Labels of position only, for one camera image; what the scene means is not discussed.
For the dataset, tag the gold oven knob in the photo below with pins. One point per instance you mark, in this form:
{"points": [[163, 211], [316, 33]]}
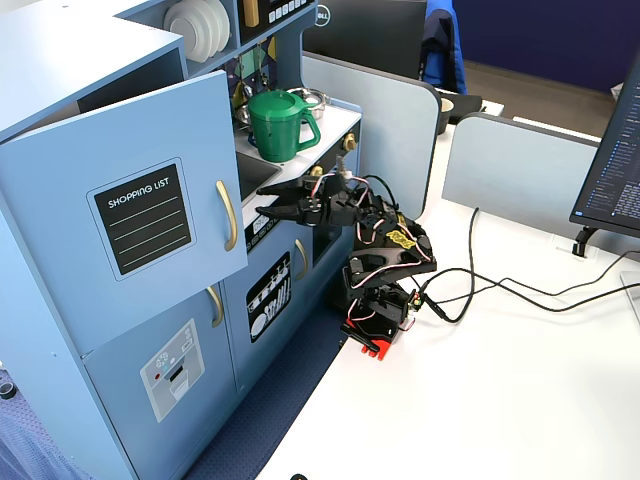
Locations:
{"points": [[350, 142]]}

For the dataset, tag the tall grey-blue desk divider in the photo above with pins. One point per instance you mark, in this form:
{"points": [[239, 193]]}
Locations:
{"points": [[390, 125]]}

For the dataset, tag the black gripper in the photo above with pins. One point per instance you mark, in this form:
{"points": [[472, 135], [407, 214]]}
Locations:
{"points": [[311, 204]]}

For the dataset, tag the black Dell monitor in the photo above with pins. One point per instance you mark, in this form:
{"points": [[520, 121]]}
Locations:
{"points": [[370, 35]]}

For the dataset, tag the metal toy pan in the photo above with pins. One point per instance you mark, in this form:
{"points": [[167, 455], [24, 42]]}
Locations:
{"points": [[242, 115]]}

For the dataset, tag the blue jacket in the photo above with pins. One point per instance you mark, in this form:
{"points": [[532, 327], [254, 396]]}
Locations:
{"points": [[442, 50]]}

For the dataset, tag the black pot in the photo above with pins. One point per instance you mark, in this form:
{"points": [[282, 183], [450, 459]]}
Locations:
{"points": [[465, 105]]}

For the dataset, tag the blue toy kitchen body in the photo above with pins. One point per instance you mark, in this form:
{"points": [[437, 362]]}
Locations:
{"points": [[30, 350]]}

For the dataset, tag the blue shopping list cabinet door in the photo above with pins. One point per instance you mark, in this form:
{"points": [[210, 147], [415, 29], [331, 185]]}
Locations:
{"points": [[150, 150]]}

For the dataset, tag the red table clamp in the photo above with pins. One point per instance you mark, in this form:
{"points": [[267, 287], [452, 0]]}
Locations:
{"points": [[382, 350]]}

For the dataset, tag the dark toy sink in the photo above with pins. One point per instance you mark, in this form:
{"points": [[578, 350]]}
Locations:
{"points": [[255, 172]]}

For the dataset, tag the monitor showing code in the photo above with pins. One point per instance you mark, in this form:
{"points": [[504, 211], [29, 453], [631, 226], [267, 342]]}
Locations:
{"points": [[615, 165]]}

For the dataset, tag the hanging metal utensil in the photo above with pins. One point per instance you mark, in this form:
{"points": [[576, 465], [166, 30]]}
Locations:
{"points": [[260, 70], [246, 87]]}

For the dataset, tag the white plate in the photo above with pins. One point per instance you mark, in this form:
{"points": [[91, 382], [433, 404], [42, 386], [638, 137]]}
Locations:
{"points": [[180, 30], [225, 22], [207, 25]]}

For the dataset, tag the low grey-blue desk divider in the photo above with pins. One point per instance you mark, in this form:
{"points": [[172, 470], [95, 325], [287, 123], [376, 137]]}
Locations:
{"points": [[515, 170]]}

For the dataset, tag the green plastic pitcher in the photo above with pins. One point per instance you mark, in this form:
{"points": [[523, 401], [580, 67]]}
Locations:
{"points": [[275, 130]]}

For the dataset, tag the silver laptop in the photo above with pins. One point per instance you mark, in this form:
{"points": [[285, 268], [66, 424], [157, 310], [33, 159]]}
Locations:
{"points": [[634, 295]]}

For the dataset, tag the black microwave panel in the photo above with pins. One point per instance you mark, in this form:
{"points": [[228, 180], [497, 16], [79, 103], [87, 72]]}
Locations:
{"points": [[285, 12]]}

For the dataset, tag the blue fridge door with dispenser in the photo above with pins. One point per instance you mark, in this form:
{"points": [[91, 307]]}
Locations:
{"points": [[200, 400]]}

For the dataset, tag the blue oven door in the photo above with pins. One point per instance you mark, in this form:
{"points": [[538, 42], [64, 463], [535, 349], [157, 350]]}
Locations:
{"points": [[325, 250]]}

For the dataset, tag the blue dishwasher door with sticker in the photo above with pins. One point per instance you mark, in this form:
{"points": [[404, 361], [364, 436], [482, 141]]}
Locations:
{"points": [[267, 300]]}

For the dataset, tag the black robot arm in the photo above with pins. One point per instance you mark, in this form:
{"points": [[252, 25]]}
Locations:
{"points": [[400, 240]]}

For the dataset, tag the black monitor stand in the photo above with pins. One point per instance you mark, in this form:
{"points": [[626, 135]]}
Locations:
{"points": [[585, 237]]}

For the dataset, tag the metal toy pot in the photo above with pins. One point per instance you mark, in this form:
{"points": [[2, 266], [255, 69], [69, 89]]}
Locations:
{"points": [[312, 100]]}

